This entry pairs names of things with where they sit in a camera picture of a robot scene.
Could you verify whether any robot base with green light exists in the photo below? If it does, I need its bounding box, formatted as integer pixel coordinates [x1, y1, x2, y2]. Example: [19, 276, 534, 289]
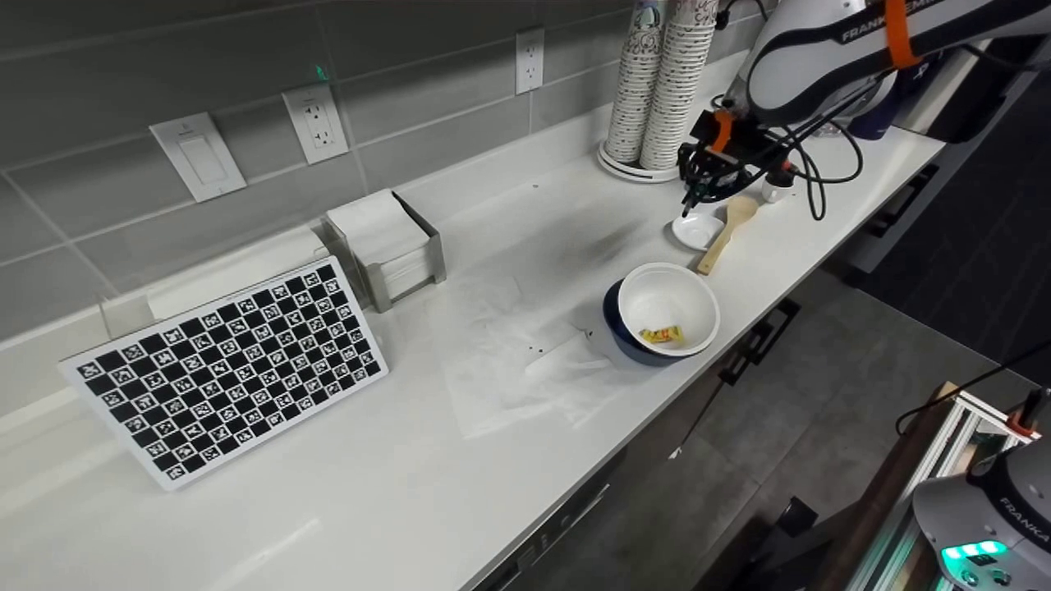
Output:
[913, 439, 1051, 591]

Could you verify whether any tall patterned paper cup stack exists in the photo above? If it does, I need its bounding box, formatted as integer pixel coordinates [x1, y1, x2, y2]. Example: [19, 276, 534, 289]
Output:
[605, 0, 663, 164]

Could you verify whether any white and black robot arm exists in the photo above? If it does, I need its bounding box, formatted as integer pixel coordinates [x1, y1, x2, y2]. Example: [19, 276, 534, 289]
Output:
[678, 0, 1051, 209]

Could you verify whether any white wall outlet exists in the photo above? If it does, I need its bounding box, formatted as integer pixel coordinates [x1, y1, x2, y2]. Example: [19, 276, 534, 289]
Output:
[282, 86, 349, 164]
[517, 30, 545, 91]

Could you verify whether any white bowl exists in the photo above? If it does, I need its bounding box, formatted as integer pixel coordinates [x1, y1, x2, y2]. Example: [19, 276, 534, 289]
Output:
[619, 262, 722, 362]

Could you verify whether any checkered calibration board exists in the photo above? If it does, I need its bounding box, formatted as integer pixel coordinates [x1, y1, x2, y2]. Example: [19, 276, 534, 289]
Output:
[58, 255, 389, 489]

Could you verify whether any wooden spoon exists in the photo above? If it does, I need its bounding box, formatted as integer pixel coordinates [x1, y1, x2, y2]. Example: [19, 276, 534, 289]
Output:
[695, 195, 758, 276]

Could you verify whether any dark blue bowl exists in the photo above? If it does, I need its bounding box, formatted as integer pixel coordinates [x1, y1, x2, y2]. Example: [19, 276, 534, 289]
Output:
[600, 283, 669, 369]

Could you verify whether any white wall switch plate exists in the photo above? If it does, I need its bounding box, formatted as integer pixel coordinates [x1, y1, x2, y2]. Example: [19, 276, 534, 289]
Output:
[153, 110, 246, 201]

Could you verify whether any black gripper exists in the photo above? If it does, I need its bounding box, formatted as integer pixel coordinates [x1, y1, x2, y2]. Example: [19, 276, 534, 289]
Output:
[678, 99, 790, 209]

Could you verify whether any yellow object in bowl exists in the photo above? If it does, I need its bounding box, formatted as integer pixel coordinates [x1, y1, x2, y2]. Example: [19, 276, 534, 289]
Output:
[642, 324, 687, 346]

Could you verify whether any small white dish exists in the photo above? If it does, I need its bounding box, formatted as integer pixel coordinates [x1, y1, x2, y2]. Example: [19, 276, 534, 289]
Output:
[669, 209, 722, 249]

